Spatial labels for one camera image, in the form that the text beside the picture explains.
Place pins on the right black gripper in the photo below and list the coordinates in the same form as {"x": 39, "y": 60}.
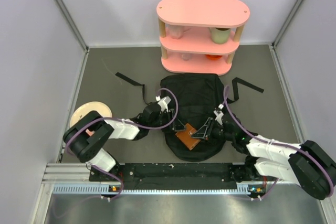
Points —
{"x": 207, "y": 130}

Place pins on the grey cable duct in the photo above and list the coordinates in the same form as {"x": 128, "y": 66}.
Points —
{"x": 105, "y": 189}

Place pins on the pink mug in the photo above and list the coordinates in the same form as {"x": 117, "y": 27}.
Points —
{"x": 177, "y": 31}

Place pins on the cream floral plate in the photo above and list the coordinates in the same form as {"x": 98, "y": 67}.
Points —
{"x": 84, "y": 109}

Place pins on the black student backpack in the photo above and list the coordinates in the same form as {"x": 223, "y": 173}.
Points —
{"x": 195, "y": 96}

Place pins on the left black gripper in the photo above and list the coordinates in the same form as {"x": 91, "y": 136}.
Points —
{"x": 177, "y": 125}

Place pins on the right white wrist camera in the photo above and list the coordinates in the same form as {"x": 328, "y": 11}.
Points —
{"x": 219, "y": 114}

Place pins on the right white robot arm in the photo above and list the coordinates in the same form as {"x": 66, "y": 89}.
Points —
{"x": 306, "y": 165}

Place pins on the orange bowl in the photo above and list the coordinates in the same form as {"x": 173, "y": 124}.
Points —
{"x": 213, "y": 57}

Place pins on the clear glass cup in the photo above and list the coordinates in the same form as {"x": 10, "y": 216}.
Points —
{"x": 186, "y": 56}

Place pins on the pink three-tier shelf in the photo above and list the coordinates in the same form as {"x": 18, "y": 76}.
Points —
{"x": 200, "y": 15}

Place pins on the green mug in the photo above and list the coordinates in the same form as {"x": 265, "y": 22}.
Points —
{"x": 219, "y": 35}

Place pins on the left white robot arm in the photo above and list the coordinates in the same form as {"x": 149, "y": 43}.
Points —
{"x": 86, "y": 138}

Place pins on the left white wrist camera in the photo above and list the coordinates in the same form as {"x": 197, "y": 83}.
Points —
{"x": 163, "y": 102}

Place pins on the brown leather wallet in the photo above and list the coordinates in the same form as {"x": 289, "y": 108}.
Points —
{"x": 185, "y": 136}

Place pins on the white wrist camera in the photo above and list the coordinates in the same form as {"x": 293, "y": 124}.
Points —
{"x": 219, "y": 114}
{"x": 163, "y": 102}

